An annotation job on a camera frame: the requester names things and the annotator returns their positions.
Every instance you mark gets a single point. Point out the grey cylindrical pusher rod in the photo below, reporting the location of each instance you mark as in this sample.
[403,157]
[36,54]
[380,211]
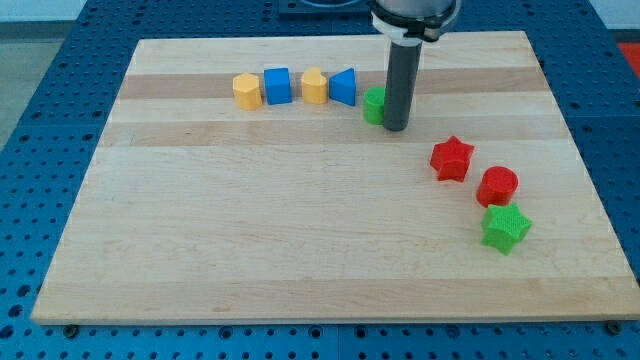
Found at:
[400,85]

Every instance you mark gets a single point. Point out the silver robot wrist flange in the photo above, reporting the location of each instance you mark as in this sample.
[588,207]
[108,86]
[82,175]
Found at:
[410,22]

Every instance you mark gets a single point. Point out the green cylinder block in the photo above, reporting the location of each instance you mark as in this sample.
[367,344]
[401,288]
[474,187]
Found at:
[373,108]

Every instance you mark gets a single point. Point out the blue triangle block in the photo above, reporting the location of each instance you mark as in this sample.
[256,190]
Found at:
[343,87]

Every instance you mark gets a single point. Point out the yellow heart block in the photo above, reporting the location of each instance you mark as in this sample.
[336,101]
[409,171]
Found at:
[314,86]

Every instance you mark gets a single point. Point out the red star block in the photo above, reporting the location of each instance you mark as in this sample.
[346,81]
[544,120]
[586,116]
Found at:
[451,159]

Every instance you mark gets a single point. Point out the blue cube block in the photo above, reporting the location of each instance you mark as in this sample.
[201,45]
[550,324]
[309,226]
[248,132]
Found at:
[277,86]

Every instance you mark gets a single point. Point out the red cylinder block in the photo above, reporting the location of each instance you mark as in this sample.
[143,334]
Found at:
[497,187]

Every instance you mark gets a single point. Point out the yellow hexagon block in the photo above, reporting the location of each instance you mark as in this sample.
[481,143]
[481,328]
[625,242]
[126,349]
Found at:
[247,92]

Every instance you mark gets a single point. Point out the green star block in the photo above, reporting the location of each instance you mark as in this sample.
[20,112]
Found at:
[504,227]

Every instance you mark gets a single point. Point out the wooden board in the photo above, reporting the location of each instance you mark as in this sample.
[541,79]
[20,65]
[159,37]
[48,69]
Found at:
[193,211]

